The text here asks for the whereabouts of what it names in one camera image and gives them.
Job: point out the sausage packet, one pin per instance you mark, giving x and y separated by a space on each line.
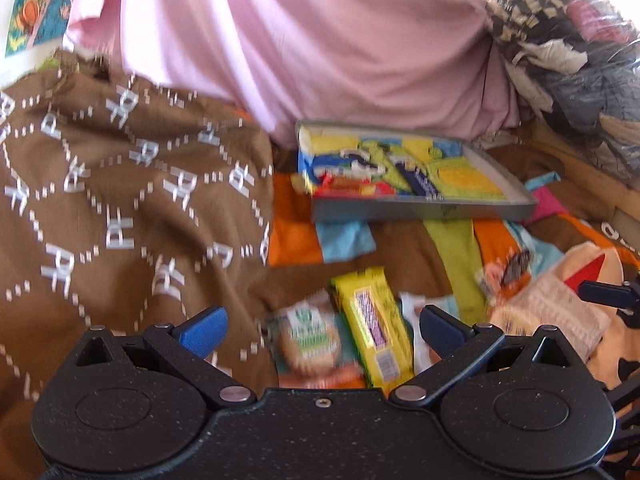
411 307

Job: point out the pink bedsheet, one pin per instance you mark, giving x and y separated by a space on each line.
413 64

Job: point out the colourful patterned cloth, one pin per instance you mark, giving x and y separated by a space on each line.
35 22

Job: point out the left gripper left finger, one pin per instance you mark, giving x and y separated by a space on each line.
203 333

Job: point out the dried fish packet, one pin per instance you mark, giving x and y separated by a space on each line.
500 280

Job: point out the colourful patchwork blanket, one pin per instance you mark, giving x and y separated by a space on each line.
437 259

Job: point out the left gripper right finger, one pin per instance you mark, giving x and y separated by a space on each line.
442 332

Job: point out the plastic bag of clothes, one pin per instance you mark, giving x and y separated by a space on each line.
576 64

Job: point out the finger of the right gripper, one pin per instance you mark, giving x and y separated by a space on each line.
623 297

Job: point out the blue snack packet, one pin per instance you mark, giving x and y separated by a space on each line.
417 178

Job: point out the yellow wafer packet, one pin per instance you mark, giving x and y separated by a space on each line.
377 326

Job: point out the round biscuit packet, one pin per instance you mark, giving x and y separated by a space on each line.
311 346

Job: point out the red tofu snack packet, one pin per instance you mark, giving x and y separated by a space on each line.
341 187

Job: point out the grey tray with cartoon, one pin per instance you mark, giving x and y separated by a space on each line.
370 173

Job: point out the brown PF patterned bag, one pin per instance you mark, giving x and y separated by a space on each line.
123 204

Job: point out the white large snack packet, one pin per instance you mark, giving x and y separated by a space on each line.
551 299

